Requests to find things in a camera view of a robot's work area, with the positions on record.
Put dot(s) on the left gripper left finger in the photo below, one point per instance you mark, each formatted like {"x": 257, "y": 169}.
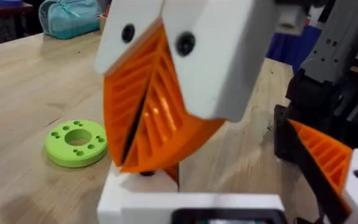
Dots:
{"x": 110, "y": 199}

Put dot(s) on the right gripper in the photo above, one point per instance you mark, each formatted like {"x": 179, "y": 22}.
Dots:
{"x": 291, "y": 18}

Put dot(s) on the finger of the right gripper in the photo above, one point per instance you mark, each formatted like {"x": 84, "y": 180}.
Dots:
{"x": 120, "y": 102}

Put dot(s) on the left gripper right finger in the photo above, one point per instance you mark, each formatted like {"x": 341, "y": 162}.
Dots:
{"x": 331, "y": 161}

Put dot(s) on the green disc with holes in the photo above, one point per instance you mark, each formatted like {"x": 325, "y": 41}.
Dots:
{"x": 57, "y": 149}

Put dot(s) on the blue container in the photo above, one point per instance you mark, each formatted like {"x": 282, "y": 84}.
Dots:
{"x": 291, "y": 46}

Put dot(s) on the teal zip bag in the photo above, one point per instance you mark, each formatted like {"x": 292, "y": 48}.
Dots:
{"x": 70, "y": 18}

